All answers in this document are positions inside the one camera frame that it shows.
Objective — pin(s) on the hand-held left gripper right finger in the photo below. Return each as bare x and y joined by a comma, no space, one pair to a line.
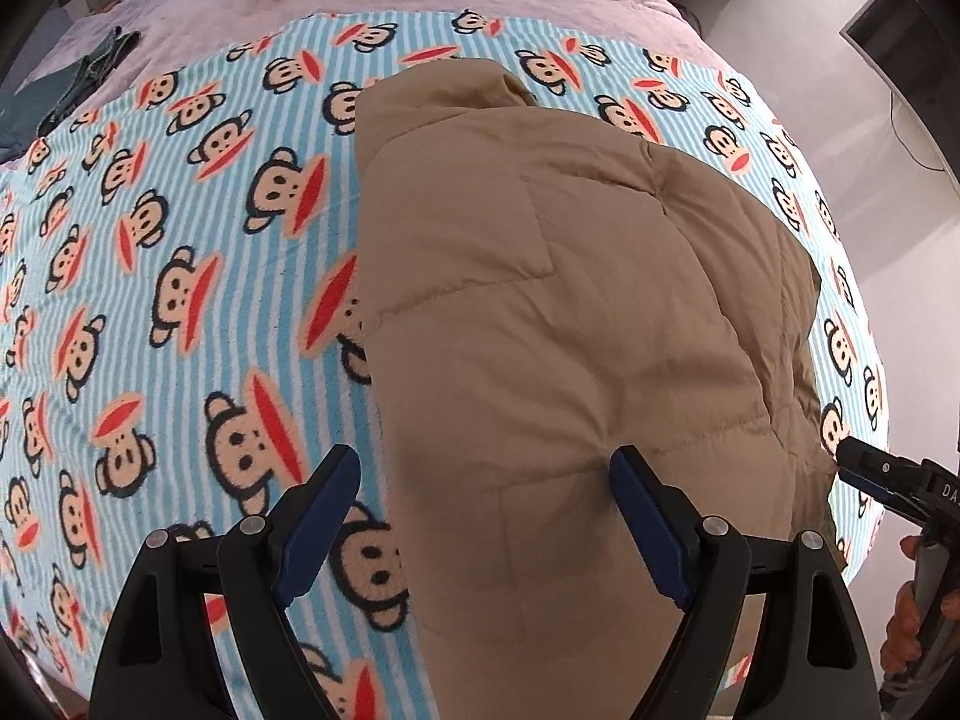
649,525

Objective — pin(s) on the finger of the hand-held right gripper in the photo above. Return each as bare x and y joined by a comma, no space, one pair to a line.
862,465

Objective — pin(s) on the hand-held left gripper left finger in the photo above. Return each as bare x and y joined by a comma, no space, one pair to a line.
319,525

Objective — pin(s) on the tan puffer jacket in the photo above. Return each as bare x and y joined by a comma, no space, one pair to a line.
585,300

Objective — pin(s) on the person's right hand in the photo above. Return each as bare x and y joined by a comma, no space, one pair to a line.
900,615

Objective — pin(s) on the blue striped monkey print blanket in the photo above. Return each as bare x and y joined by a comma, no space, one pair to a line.
187,255

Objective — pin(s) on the dark flat screen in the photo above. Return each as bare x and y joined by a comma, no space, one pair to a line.
911,45

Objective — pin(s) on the teal folded garment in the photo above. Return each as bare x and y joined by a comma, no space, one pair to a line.
30,116

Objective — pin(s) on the dark denim jeans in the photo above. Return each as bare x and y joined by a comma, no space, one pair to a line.
94,75

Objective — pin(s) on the purple bedspread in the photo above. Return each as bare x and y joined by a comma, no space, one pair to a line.
187,7

